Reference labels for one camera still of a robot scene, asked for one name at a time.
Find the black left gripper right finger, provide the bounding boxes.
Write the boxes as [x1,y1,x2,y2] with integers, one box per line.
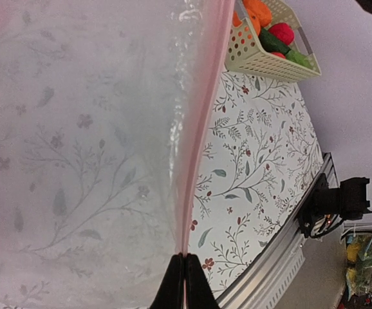
[185,254,219,309]

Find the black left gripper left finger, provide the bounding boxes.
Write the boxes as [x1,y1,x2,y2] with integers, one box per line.
[149,253,185,309]

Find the clear zip top bag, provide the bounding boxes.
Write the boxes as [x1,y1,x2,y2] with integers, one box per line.
[0,1,235,308]

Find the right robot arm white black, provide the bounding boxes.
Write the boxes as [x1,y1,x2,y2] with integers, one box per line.
[339,177,372,221]

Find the floral pattern table mat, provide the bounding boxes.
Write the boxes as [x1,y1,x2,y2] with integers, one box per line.
[189,71,323,297]

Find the beige perforated plastic basket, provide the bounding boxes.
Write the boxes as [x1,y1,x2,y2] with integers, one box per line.
[225,1,321,82]

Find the red carrot toy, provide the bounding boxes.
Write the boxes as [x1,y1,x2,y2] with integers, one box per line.
[271,51,286,59]

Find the green cucumber toy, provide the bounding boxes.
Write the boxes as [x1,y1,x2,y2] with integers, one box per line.
[258,28,292,55]

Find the red strawberry toy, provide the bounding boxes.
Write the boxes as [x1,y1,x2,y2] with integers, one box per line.
[268,23,295,46]

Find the orange tangerine front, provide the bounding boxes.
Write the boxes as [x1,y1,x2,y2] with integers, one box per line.
[231,8,261,35]

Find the orange tangerine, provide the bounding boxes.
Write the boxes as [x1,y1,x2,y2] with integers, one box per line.
[231,8,261,35]
[243,0,272,27]

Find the orange tangerine rear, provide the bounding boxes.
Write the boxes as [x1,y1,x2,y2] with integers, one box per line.
[243,0,272,27]

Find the front aluminium rail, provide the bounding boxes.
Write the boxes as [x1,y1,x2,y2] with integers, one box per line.
[216,151,341,309]

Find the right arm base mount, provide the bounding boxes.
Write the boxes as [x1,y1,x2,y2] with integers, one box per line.
[296,173,344,239]

